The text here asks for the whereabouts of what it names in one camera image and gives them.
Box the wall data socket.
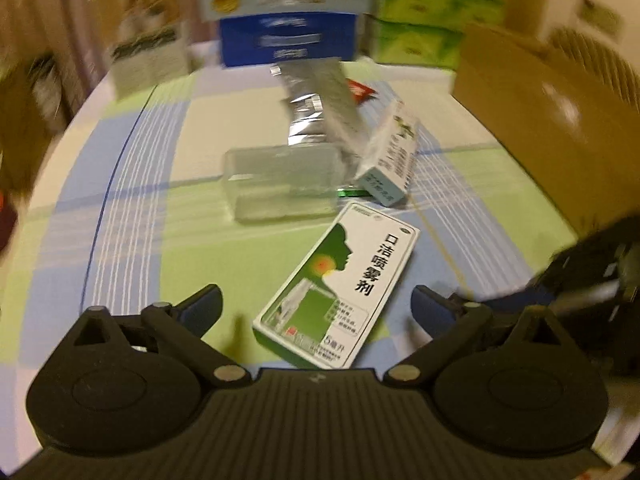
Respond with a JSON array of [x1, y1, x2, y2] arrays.
[[576, 0, 624, 40]]

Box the green tissue pack bundle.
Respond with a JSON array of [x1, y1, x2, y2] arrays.
[[366, 0, 506, 70]]

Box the quilted beige chair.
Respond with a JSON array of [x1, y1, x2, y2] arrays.
[[549, 27, 640, 110]]

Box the white dinosaur medicine box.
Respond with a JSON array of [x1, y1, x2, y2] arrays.
[[355, 100, 420, 207]]

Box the pink curtain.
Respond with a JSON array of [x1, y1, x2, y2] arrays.
[[1, 0, 217, 112]]

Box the white humidifier product box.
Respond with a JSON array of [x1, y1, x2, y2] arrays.
[[88, 0, 191, 99]]

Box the green oral spray box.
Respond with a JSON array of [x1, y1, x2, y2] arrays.
[[253, 200, 420, 370]]

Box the red candy wrapper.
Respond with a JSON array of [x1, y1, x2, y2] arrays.
[[346, 78, 376, 105]]

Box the silver foil pouch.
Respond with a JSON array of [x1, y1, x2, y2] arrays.
[[271, 58, 370, 159]]

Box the clear plastic floss box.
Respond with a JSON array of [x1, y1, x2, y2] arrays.
[[222, 143, 345, 223]]

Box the brown cardboard box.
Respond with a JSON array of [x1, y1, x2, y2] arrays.
[[452, 25, 639, 235]]

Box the dark blue milk carton box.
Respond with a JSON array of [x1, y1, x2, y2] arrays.
[[219, 12, 358, 67]]

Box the brown cardboard boxes stack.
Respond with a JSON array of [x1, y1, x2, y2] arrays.
[[1, 51, 72, 195]]

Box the checked tablecloth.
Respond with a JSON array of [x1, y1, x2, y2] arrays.
[[1, 44, 576, 471]]

